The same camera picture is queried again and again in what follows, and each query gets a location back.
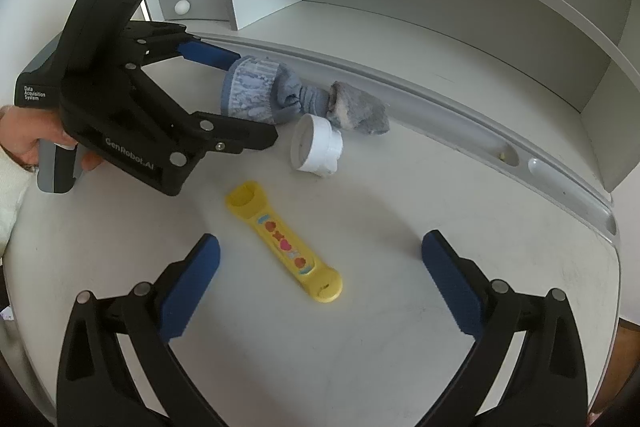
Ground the white plastic cap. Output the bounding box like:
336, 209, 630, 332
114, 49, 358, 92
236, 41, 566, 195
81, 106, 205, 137
290, 113, 344, 179

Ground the blue patterned grey sock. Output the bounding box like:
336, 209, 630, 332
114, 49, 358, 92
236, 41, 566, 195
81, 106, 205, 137
220, 56, 332, 126

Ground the yellow toy phone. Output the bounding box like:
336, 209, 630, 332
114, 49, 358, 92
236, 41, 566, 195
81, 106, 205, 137
225, 180, 344, 304

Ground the person's left hand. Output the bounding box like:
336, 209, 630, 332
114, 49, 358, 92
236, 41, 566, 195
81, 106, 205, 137
0, 104, 104, 174

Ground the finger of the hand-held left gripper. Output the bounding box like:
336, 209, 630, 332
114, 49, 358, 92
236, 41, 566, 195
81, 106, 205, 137
130, 68, 279, 168
125, 20, 242, 71

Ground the grey fuzzy sock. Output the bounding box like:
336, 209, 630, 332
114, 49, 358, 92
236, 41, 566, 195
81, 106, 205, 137
326, 81, 391, 136

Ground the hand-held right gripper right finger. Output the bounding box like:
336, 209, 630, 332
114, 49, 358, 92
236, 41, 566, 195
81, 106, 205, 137
417, 229, 590, 427

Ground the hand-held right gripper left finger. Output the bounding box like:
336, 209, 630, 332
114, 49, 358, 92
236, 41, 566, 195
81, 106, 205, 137
56, 233, 222, 427

